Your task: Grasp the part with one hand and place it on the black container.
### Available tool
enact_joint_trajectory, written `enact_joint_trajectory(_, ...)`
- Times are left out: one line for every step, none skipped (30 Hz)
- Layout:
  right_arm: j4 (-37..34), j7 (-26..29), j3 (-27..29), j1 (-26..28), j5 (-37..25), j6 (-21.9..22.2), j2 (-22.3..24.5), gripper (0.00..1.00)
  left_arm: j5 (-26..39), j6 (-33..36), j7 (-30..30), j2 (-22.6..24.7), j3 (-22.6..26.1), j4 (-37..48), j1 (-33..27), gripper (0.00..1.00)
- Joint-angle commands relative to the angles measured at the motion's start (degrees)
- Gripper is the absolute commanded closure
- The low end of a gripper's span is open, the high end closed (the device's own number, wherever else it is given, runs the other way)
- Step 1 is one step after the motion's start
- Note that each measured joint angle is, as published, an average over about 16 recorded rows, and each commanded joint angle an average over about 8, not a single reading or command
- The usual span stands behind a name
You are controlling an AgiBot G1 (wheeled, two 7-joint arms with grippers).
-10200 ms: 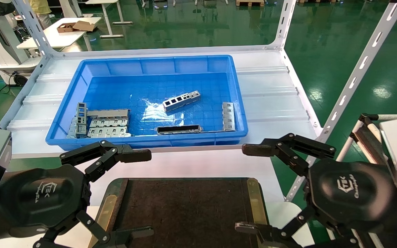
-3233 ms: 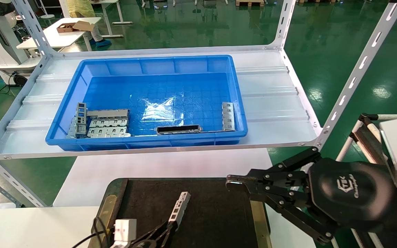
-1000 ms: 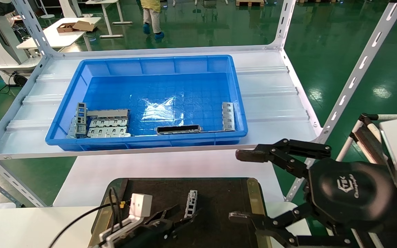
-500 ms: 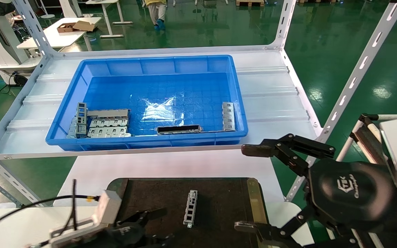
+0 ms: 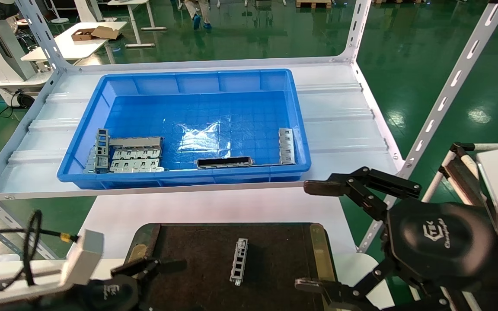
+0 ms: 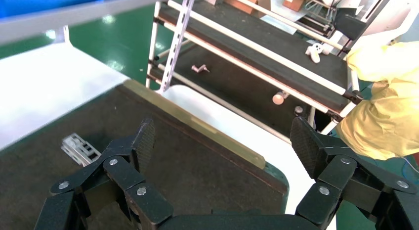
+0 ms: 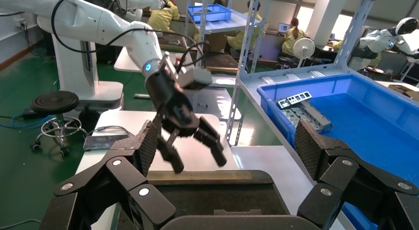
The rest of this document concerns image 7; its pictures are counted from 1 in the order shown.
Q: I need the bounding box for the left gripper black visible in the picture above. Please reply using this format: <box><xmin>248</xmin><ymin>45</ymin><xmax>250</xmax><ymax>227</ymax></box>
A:
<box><xmin>145</xmin><ymin>71</ymin><xmax>228</xmax><ymax>174</ymax></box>

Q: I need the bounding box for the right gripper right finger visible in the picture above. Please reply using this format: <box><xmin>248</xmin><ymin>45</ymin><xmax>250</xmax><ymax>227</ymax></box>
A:
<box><xmin>294</xmin><ymin>119</ymin><xmax>419</xmax><ymax>230</ymax></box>

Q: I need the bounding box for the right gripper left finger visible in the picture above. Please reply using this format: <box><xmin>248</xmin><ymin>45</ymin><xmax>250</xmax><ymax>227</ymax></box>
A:
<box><xmin>39</xmin><ymin>120</ymin><xmax>177</xmax><ymax>230</ymax></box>

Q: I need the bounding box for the long grey metal channel part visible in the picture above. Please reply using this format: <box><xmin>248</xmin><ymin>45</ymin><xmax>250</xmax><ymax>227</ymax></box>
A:
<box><xmin>299</xmin><ymin>100</ymin><xmax>333</xmax><ymax>133</ymax></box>

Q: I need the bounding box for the grey part with square holes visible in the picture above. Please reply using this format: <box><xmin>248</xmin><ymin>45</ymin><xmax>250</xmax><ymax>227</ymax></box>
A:
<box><xmin>276</xmin><ymin>91</ymin><xmax>313</xmax><ymax>110</ymax></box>

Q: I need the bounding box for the black tray with brass strips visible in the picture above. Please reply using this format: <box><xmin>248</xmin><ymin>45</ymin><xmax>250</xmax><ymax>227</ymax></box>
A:
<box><xmin>111</xmin><ymin>169</ymin><xmax>291</xmax><ymax>230</ymax></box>

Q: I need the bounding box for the black waste bucket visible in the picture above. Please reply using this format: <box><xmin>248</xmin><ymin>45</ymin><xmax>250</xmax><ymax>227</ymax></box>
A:
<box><xmin>78</xmin><ymin>108</ymin><xmax>101</xmax><ymax>135</ymax></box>

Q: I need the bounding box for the flat grey punched metal plate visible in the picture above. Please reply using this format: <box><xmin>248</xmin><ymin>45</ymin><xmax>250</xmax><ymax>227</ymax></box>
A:
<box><xmin>281</xmin><ymin>108</ymin><xmax>323</xmax><ymax>131</ymax></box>

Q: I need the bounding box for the black round stool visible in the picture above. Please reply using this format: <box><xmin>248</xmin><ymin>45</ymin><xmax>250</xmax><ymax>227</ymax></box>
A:
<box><xmin>30</xmin><ymin>91</ymin><xmax>88</xmax><ymax>157</ymax></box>

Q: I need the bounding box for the white metal shelf rack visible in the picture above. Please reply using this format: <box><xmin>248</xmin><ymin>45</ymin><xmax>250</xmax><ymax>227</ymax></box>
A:
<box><xmin>225</xmin><ymin>0</ymin><xmax>419</xmax><ymax>150</ymax></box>

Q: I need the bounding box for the person in yellow jacket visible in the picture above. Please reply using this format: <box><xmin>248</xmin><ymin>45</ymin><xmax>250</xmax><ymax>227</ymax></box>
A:
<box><xmin>281</xmin><ymin>17</ymin><xmax>307</xmax><ymax>57</ymax></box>
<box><xmin>147</xmin><ymin>0</ymin><xmax>181</xmax><ymax>33</ymax></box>
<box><xmin>226</xmin><ymin>0</ymin><xmax>264</xmax><ymax>53</ymax></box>

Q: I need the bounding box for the white background shelf rack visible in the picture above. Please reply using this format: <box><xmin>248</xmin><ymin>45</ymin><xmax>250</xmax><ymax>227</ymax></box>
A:
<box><xmin>183</xmin><ymin>0</ymin><xmax>266</xmax><ymax>70</ymax></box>

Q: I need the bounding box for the small blue plastic bin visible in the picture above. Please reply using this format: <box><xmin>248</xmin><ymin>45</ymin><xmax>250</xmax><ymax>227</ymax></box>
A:
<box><xmin>187</xmin><ymin>4</ymin><xmax>233</xmax><ymax>24</ymax></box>

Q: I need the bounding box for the white standing fan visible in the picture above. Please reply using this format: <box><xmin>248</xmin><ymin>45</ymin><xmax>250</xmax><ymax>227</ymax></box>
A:
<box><xmin>292</xmin><ymin>38</ymin><xmax>316</xmax><ymax>69</ymax></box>

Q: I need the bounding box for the white humanoid robot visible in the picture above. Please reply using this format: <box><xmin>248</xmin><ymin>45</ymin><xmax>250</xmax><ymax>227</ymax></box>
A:
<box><xmin>348</xmin><ymin>17</ymin><xmax>419</xmax><ymax>71</ymax></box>

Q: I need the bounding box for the open laptop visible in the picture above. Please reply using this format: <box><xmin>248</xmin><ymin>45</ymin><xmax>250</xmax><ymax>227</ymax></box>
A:
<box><xmin>277</xmin><ymin>22</ymin><xmax>292</xmax><ymax>35</ymax></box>

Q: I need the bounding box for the grey charging cable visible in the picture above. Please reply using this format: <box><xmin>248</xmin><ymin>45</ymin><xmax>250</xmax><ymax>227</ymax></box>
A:
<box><xmin>86</xmin><ymin>125</ymin><xmax>135</xmax><ymax>138</ymax></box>

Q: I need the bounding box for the left wrist grey camera box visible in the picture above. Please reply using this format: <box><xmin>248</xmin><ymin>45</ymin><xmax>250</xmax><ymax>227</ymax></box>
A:
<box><xmin>176</xmin><ymin>68</ymin><xmax>213</xmax><ymax>91</ymax></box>

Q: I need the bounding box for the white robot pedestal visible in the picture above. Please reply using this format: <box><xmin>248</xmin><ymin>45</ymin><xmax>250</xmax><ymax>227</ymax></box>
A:
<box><xmin>52</xmin><ymin>33</ymin><xmax>125</xmax><ymax>111</ymax></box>

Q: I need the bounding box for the blue floor cable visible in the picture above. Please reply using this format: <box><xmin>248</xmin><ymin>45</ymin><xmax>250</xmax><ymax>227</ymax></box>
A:
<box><xmin>0</xmin><ymin>114</ymin><xmax>50</xmax><ymax>130</ymax></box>

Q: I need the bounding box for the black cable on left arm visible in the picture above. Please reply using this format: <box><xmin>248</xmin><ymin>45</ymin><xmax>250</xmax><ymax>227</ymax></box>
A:
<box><xmin>50</xmin><ymin>0</ymin><xmax>210</xmax><ymax>74</ymax></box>

